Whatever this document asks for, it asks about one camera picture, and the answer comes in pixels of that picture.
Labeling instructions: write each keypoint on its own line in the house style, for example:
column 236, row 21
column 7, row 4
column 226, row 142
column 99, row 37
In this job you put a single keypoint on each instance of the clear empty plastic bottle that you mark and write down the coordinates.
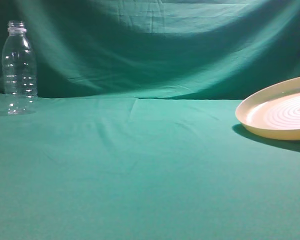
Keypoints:
column 19, row 69

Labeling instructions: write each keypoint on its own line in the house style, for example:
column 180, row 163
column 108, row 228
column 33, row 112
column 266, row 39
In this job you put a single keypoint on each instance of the cream plastic plate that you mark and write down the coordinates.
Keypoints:
column 273, row 112

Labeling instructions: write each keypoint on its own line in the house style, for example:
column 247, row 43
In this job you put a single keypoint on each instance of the green cloth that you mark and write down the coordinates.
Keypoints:
column 133, row 135

